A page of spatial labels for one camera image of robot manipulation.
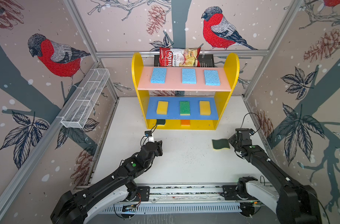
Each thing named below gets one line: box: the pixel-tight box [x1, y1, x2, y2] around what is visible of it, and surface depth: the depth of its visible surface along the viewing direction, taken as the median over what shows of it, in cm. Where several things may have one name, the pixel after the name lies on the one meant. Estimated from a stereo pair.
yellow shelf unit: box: [131, 52, 241, 131], surface depth 84 cm
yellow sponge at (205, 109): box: [199, 100, 212, 116], surface depth 94 cm
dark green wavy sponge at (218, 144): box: [211, 138, 231, 151], surface depth 94 cm
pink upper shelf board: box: [137, 66, 232, 92], surface depth 74 cm
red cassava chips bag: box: [158, 47, 201, 67], surface depth 89 cm
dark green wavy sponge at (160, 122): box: [156, 119, 166, 126], surface depth 102 cm
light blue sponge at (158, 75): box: [150, 67, 168, 84], surface depth 76 cm
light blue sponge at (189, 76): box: [181, 68, 197, 84], surface depth 76 cm
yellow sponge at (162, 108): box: [156, 100, 169, 115], surface depth 94 cm
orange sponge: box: [180, 119, 191, 126], surface depth 102 cm
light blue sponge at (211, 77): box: [203, 70, 221, 86], surface depth 74 cm
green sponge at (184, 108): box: [179, 100, 191, 116], surface depth 94 cm
